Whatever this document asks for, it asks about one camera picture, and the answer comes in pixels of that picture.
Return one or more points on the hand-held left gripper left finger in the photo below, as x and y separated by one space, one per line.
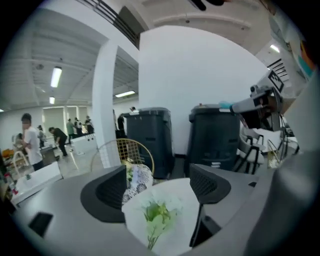
110 192

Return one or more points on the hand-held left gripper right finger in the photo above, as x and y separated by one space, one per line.
207 185

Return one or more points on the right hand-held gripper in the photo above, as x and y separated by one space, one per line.
276 80

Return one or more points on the white green flowers bunch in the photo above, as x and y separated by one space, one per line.
160 215

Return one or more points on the person's right hand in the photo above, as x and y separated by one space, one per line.
266 101

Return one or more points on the blue cloth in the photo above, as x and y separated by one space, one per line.
226 105

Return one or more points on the cream flower bunch with leaves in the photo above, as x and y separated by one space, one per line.
129 171

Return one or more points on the lilac paper wrap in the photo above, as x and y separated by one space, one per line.
137 176

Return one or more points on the round white table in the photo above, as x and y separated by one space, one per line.
175 190

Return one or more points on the black wheeled machine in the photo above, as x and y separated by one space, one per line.
212 140
150 140

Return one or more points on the low white cabinet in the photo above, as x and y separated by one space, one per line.
85 143

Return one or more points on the person's white printed shirt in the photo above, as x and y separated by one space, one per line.
300 50

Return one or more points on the red cap bottle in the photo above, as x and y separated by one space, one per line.
10 183

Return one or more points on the black balcony railing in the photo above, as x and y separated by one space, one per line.
107 11

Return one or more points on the white chair black frame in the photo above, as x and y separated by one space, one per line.
250 150
275 136

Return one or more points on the black head camera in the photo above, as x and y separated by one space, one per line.
200 4

